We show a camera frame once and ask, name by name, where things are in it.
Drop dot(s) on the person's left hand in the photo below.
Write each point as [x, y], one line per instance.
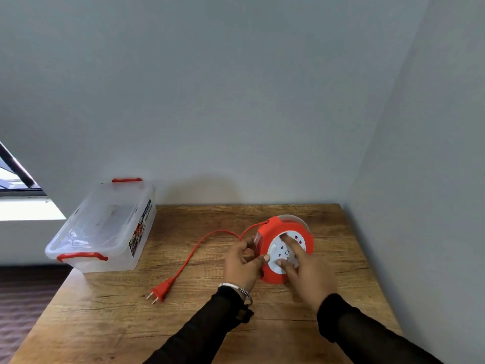
[239, 267]

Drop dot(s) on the red two-pin plug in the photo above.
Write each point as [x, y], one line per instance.
[160, 291]

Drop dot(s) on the person's right forearm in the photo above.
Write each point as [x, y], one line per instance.
[369, 333]

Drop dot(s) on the person's left thumb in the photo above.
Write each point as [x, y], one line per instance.
[258, 260]

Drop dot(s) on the person's right hand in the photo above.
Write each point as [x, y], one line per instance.
[311, 278]

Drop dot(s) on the person's left forearm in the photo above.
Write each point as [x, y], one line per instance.
[202, 327]

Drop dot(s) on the window frame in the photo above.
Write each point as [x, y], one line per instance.
[17, 174]

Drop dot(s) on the person's right thumb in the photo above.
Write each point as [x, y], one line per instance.
[285, 264]

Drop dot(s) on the clear plastic storage box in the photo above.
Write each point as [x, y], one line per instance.
[104, 227]

